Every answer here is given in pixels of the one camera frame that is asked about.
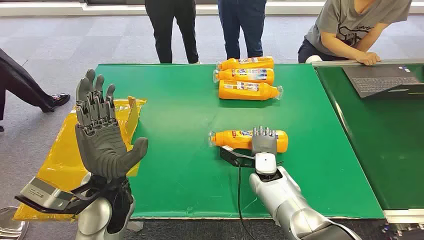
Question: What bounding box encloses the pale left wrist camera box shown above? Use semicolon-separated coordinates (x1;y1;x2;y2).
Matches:
14;176;94;216

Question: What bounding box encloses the person's hand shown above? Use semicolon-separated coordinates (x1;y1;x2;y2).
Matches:
355;51;381;66

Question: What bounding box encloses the black camera cable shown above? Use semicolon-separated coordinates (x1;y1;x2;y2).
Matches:
234;159;253;240

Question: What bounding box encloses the round shiny metal base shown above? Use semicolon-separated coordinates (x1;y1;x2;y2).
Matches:
0;205;30;240

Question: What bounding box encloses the person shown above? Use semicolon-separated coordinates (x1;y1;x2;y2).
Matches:
297;0;413;66
217;0;268;60
144;0;200;64
0;47;71;133

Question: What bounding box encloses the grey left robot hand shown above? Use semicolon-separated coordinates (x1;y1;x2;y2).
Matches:
74;68;149;182

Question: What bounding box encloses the yellow taped flat cardboard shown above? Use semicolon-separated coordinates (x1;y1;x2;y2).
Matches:
12;96;148;222

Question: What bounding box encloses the dark grey laptop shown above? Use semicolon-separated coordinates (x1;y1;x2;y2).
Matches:
342;63;424;99

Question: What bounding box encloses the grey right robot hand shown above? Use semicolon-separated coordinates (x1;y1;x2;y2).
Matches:
251;125;279;157

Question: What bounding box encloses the orange plastic detergent bottle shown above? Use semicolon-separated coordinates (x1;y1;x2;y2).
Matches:
218;79;284;101
212;67;276;86
207;129;289;154
215;56;275;71

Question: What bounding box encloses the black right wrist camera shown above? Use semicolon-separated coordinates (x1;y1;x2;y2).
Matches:
219;146;257;169

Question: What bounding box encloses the aluminium table frame rail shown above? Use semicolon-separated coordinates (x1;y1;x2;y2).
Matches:
383;208;424;225
311;58;424;68

